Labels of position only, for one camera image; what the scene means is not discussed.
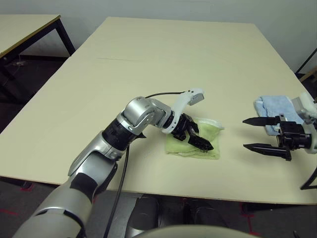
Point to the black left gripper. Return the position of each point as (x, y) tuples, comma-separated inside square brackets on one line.
[(180, 127)]

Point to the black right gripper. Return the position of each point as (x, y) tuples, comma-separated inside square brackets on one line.
[(294, 136)]

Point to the green towel white trim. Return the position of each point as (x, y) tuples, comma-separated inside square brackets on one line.
[(178, 150)]

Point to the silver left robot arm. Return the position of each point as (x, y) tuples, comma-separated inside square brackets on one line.
[(99, 161)]

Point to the folded blue towel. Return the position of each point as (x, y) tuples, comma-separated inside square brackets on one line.
[(275, 106)]

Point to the black right robot foot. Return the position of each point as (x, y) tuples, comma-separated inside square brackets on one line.
[(204, 214)]

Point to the black robot foot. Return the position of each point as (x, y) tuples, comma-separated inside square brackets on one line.
[(204, 214), (143, 214)]

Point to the black stand pole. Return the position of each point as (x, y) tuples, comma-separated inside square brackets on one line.
[(307, 60)]

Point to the black left robot foot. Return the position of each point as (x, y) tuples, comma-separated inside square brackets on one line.
[(143, 214)]

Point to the grey robot torso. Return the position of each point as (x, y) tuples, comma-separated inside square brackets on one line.
[(195, 231)]

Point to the small white floor object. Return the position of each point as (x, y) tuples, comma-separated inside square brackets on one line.
[(21, 64)]

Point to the beige side table black legs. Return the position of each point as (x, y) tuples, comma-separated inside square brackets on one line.
[(24, 27)]

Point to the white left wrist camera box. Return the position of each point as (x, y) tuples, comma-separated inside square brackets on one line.
[(190, 95)]

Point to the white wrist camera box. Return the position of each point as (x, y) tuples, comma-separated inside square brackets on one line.
[(190, 95), (305, 104)]

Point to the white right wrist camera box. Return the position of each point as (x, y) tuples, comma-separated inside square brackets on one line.
[(305, 104)]

